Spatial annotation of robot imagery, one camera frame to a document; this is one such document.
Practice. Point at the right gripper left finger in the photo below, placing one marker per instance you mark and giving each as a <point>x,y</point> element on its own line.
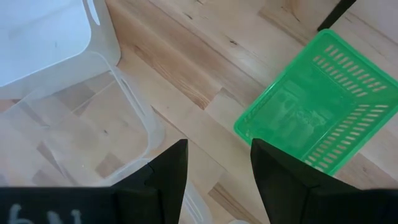
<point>168,186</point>

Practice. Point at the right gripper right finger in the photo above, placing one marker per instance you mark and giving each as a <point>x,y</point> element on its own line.
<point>286,193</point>

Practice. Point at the green slotted plastic basket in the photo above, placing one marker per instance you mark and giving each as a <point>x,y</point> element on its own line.
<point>295,109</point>

